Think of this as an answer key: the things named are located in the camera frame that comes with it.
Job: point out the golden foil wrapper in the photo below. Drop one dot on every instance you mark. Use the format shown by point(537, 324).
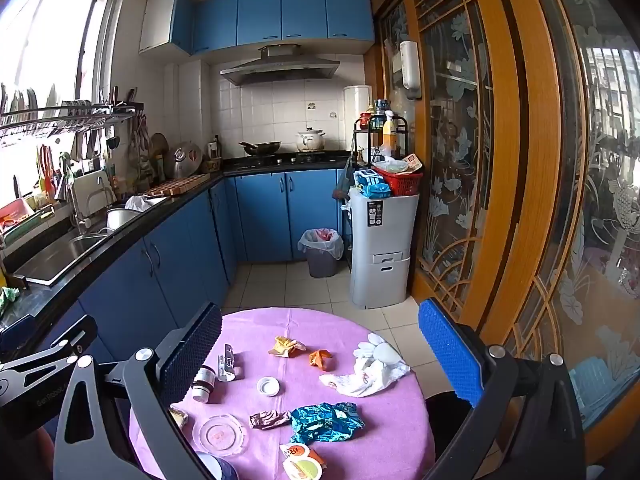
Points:
point(178, 417)

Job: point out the white jar lid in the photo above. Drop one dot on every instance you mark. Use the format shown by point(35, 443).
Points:
point(268, 386)

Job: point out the small brown bottle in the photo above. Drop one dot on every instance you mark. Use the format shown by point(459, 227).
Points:
point(204, 384)

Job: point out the black trash bin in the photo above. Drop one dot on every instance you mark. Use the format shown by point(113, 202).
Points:
point(445, 425)

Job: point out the blue foil wrapper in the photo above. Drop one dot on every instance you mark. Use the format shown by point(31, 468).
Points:
point(325, 422)

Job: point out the yellow bottle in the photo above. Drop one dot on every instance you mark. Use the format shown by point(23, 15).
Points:
point(390, 135)

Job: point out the white cutting board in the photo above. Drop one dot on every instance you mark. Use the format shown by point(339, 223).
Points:
point(92, 187)

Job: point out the blue base cabinets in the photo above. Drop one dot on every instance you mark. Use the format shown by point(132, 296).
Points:
point(260, 215)

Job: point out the white wall dispenser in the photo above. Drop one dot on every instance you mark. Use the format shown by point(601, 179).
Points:
point(410, 67)

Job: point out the silver foil packet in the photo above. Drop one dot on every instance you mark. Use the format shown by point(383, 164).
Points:
point(228, 365)

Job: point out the purple tablecloth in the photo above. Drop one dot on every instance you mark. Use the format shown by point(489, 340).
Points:
point(310, 390)

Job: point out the black kitchen countertop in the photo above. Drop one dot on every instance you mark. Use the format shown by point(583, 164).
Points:
point(170, 195)

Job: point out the red plastic basket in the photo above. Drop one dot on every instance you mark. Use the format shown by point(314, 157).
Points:
point(402, 184)

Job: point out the white ceramic pot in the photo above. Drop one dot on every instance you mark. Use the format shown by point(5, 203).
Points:
point(310, 140)

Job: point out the grey trash can with liner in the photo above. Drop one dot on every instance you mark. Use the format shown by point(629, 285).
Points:
point(321, 255)

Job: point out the blue paper cup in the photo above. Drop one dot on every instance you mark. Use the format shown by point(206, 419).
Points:
point(222, 467)

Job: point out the grey storage cabinet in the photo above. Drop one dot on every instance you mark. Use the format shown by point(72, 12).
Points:
point(382, 255)

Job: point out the window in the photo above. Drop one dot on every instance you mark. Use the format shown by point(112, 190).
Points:
point(55, 35)

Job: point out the orange green snack packet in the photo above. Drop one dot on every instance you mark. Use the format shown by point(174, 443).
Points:
point(300, 460)

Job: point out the brown wrapper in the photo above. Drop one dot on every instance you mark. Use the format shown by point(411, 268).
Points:
point(270, 419)

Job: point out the blue wall cabinets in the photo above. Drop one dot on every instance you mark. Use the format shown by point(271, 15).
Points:
point(260, 15)

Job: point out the yellow wrapper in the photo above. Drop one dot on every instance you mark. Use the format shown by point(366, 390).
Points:
point(287, 346)

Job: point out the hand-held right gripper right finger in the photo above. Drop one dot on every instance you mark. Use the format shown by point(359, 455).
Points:
point(450, 355)

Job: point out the white cylindrical canister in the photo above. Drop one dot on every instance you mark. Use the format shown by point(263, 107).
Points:
point(357, 102)

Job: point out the clear glass ashtray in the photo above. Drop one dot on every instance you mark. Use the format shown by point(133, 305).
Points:
point(220, 435)

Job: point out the grey hanging bag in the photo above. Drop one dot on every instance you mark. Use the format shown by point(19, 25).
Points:
point(342, 182)

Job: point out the wooden cutting board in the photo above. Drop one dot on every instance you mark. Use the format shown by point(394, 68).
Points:
point(172, 186)

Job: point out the black gas stove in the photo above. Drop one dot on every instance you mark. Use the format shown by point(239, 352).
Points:
point(290, 158)

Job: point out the steel range hood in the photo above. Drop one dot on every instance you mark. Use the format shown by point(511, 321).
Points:
point(280, 67)

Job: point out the steel pot lid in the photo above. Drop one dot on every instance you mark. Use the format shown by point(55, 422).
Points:
point(185, 158)

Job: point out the steel dish rack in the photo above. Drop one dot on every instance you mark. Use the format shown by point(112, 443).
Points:
point(60, 116)

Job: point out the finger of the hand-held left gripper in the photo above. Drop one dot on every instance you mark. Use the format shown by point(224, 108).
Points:
point(55, 340)

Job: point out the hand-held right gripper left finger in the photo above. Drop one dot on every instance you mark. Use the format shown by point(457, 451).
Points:
point(190, 355)

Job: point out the orange wrapper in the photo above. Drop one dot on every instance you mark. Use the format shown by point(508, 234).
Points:
point(320, 358)

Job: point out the wooden glass sliding door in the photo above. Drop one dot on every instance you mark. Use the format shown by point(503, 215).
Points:
point(540, 160)
point(415, 20)

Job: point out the white flower-shaped mat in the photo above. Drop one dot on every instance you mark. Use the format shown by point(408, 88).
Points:
point(380, 351)

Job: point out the white plastic bag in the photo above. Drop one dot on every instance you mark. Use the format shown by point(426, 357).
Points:
point(365, 380)

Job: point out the steel sink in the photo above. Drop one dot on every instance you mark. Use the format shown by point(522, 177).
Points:
point(65, 255)

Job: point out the black wok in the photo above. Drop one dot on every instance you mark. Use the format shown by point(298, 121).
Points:
point(260, 147)

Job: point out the white crumpled cloth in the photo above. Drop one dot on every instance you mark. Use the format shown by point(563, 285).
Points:
point(137, 203)

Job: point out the steel pot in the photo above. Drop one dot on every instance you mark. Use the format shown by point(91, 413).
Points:
point(120, 219)

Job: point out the blue plastic packet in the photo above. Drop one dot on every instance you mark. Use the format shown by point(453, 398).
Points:
point(372, 183)

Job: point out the black shelf rack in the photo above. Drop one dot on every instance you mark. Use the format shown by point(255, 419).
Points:
point(357, 150)

